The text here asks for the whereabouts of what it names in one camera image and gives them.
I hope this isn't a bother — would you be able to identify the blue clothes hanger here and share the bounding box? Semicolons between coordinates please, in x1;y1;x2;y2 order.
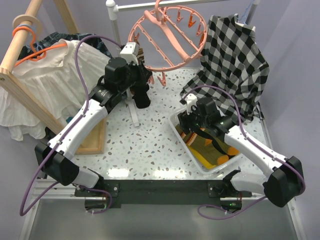
236;0;254;25

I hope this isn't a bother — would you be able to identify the olive orange sock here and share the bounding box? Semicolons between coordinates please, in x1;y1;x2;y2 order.
196;128;240;166
175;124;220;166

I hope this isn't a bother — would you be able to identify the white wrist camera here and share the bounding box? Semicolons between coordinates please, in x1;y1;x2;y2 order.
179;93;198;114
120;42;139;65

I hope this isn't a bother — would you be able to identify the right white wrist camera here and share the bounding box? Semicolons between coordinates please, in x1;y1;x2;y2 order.
179;93;198;114

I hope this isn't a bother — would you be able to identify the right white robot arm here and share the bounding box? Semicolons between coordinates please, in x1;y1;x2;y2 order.
177;94;306;208

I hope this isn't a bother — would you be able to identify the teal cloth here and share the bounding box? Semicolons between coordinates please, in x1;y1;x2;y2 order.
66;116;74;128

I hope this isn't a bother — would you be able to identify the white blouse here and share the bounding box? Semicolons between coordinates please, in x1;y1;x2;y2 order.
0;39;111;141

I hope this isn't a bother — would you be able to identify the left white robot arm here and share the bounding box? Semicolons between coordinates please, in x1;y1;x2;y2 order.
35;57;152;196

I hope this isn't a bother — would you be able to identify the pink round clip hanger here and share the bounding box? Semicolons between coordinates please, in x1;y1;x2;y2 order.
127;0;208;86

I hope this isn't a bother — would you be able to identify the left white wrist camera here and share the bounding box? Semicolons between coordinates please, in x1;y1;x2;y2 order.
120;42;139;65

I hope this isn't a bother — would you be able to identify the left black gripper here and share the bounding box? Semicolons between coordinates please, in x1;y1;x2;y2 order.
118;57;152;93

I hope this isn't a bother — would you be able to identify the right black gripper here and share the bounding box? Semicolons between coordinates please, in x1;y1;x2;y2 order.
178;103;209;135

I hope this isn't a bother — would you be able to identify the orange clothes hanger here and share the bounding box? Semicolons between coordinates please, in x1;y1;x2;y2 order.
12;24;68;67

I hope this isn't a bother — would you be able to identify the white plastic basket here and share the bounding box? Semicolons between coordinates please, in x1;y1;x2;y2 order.
168;108;243;175

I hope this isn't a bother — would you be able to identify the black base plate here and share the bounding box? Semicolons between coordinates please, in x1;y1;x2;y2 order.
74;179;252;210

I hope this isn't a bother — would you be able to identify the black striped sock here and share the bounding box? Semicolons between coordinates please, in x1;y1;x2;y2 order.
130;84;151;109

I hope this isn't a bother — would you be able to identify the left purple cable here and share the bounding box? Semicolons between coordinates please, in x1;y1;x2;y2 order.
19;34;126;217

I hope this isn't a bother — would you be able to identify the black white checkered shirt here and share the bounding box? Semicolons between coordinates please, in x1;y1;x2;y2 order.
180;14;270;121

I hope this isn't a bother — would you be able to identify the white metal clothes rail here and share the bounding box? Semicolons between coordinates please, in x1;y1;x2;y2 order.
105;0;261;128

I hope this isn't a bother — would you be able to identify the dark patterned garment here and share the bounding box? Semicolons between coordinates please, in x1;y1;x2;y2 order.
17;32;118;63

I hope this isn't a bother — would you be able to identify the wooden clothes rack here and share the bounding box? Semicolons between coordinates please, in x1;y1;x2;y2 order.
0;0;106;156

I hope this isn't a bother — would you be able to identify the yellow sock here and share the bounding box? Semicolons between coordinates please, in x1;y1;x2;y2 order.
188;146;217;170

